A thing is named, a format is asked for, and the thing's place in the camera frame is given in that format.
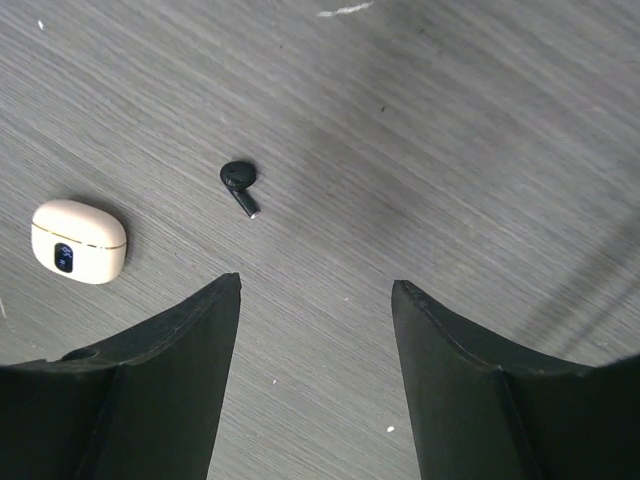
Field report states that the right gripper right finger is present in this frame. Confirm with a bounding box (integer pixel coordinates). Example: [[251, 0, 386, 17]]
[[391, 280, 639, 479]]

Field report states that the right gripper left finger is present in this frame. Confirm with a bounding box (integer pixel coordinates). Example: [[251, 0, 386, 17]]
[[1, 273, 241, 479]]

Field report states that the beige earbud charging case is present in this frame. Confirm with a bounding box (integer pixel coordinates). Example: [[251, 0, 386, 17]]
[[31, 199, 127, 285]]

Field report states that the black earbud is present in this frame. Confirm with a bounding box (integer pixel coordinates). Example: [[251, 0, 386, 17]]
[[219, 160, 260, 219]]

